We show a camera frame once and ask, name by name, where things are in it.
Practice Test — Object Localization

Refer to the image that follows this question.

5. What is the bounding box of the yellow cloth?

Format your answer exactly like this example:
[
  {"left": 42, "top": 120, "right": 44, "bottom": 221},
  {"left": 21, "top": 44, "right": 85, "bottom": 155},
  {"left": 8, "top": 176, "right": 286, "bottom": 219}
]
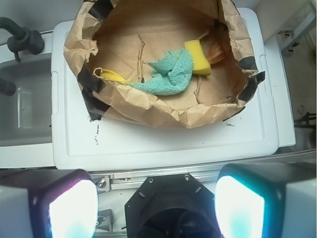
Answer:
[{"left": 100, "top": 69, "right": 132, "bottom": 84}]

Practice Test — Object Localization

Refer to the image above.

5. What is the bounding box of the white sink basin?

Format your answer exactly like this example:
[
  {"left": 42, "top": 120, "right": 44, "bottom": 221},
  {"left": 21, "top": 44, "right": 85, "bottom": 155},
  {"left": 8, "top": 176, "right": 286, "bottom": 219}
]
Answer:
[{"left": 0, "top": 54, "right": 52, "bottom": 146}]

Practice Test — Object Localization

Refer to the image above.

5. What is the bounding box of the yellow sponge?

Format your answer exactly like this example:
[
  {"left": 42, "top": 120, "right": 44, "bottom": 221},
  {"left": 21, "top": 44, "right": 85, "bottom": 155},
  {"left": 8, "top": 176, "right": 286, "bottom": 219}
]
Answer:
[{"left": 184, "top": 40, "right": 211, "bottom": 75}]

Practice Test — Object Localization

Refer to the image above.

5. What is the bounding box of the blue terry cloth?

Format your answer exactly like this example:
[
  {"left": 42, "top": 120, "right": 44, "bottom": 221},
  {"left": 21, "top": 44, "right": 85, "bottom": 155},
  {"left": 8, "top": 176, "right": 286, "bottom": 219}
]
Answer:
[{"left": 128, "top": 49, "right": 194, "bottom": 96}]

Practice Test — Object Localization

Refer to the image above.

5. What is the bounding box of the crumpled brown paper bag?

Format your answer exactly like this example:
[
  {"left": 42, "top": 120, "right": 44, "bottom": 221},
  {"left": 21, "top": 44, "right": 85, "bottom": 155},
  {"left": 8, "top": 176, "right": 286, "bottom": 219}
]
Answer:
[{"left": 64, "top": 0, "right": 265, "bottom": 128}]

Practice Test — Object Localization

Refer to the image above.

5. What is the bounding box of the aluminium extrusion rail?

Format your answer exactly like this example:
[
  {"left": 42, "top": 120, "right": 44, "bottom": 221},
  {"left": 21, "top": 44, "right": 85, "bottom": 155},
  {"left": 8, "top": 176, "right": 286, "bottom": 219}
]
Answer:
[{"left": 90, "top": 162, "right": 228, "bottom": 193}]

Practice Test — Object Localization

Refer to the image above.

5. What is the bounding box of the black octagonal mount plate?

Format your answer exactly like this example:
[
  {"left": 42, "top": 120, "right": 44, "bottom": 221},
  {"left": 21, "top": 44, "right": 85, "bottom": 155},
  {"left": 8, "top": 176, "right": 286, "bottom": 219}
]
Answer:
[{"left": 124, "top": 174, "right": 221, "bottom": 238}]

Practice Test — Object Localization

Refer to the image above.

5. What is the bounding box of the black faucet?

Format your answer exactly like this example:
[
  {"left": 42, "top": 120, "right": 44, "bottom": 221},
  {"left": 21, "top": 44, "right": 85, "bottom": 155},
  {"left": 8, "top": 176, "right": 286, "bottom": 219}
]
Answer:
[{"left": 0, "top": 17, "right": 45, "bottom": 62}]

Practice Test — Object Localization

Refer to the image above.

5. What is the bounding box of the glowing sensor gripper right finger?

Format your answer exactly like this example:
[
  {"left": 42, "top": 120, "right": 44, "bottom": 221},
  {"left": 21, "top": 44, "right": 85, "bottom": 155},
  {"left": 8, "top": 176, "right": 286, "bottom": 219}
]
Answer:
[{"left": 214, "top": 163, "right": 317, "bottom": 238}]

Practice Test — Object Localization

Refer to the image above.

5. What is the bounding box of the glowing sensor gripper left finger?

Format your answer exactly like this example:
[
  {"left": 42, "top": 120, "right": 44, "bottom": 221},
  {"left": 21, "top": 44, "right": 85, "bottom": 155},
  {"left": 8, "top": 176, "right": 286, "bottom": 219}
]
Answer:
[{"left": 0, "top": 169, "right": 99, "bottom": 238}]

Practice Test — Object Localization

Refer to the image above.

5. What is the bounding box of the white plastic bin lid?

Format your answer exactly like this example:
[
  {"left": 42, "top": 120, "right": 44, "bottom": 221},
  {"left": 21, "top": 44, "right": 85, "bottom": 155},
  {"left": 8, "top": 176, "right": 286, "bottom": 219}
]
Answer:
[{"left": 51, "top": 21, "right": 279, "bottom": 171}]

